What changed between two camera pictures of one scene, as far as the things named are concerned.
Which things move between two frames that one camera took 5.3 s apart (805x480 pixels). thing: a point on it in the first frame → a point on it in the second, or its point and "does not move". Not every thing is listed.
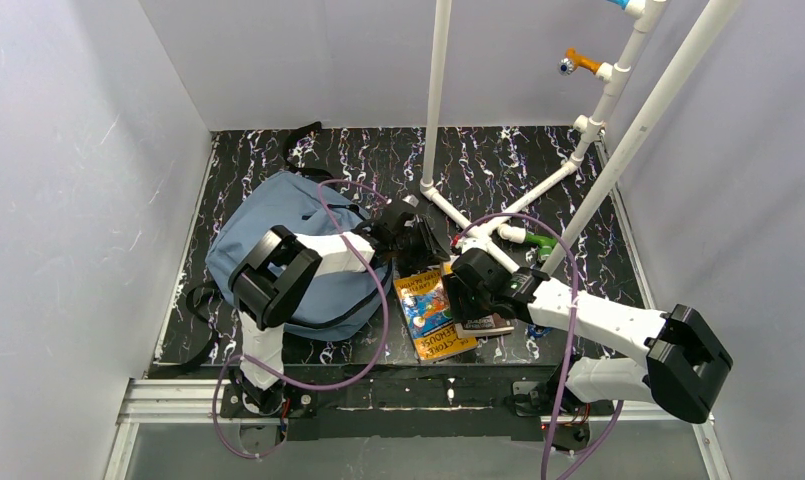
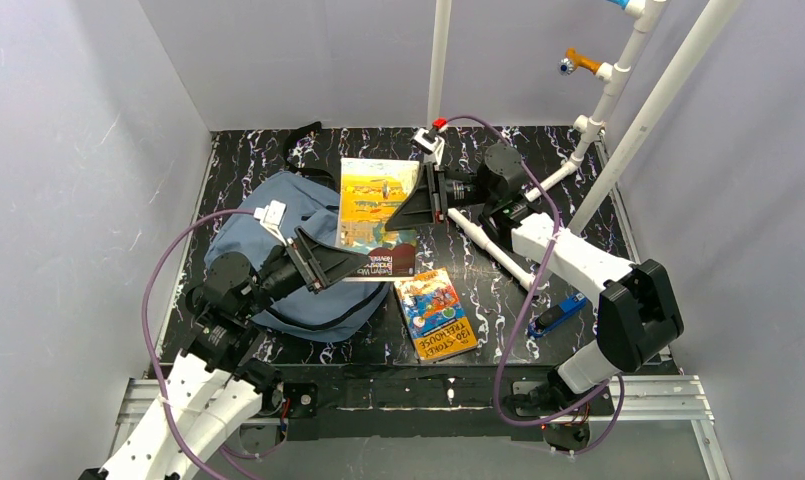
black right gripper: x=464 y=299 → x=432 y=193
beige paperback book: x=490 y=324 → x=370 y=190
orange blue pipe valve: x=576 y=60 does not move
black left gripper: x=420 y=240 → x=307 y=262
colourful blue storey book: x=425 y=303 does not move
